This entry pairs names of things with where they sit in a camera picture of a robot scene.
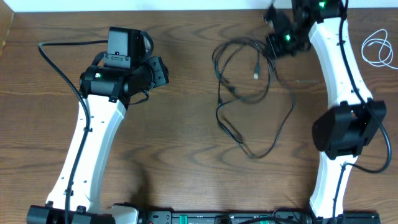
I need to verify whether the black usb cable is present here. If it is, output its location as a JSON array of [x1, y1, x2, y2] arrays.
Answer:
[[211, 36, 296, 161]]

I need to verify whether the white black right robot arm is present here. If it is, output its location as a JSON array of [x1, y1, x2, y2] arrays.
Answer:
[[264, 0, 386, 223]]

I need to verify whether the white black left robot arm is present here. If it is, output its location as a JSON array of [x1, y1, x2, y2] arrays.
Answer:
[[26, 27, 169, 223]]

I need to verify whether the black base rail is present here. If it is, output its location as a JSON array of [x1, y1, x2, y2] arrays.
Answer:
[[137, 209, 381, 224]]

